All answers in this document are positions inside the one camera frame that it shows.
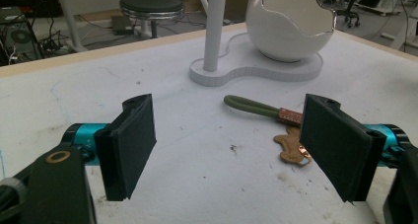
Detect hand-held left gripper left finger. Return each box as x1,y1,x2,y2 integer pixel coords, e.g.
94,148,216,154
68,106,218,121
62,93,158,202

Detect white eggshell-shaped bowl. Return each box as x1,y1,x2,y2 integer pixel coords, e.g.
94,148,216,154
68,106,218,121
244,0,337,63

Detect white metal frame leg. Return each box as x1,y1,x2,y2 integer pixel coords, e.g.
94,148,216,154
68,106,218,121
55,0,88,53

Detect green loop keychain with charm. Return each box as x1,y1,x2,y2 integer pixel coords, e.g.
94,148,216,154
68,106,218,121
223,94,314,168

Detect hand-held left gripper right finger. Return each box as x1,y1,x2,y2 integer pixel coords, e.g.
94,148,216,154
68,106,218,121
299,93,412,203

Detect black office chair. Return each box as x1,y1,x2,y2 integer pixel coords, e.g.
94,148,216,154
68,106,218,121
334,0,383,29

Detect black computer case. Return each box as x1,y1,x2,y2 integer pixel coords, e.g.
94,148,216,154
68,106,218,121
0,6,44,67

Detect round black stool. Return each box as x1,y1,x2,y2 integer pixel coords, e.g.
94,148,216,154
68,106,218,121
118,0,186,39

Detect white stand with pole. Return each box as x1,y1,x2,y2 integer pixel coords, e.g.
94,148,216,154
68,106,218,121
188,0,324,88

